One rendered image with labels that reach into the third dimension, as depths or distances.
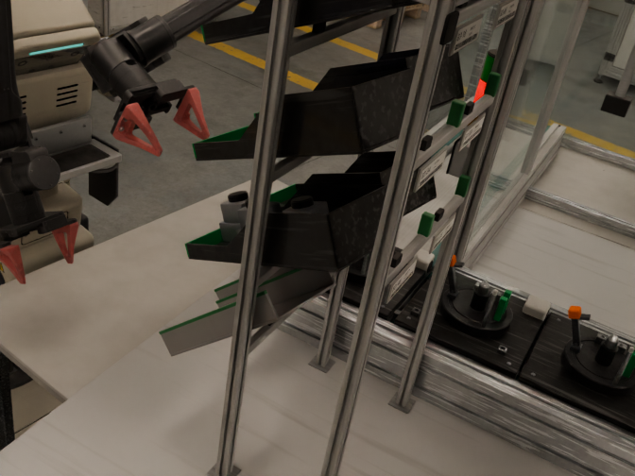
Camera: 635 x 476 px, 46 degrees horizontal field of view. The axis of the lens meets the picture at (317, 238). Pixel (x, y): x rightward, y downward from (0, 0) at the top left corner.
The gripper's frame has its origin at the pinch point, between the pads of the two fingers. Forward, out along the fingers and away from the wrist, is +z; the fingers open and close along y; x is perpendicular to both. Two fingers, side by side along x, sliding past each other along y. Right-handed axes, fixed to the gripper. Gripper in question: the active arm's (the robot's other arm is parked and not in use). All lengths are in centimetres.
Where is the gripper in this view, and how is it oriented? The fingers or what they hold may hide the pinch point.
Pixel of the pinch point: (181, 142)
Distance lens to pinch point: 114.3
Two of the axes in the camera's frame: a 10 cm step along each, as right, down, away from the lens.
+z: 6.4, 7.4, -2.0
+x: -4.7, 5.9, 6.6
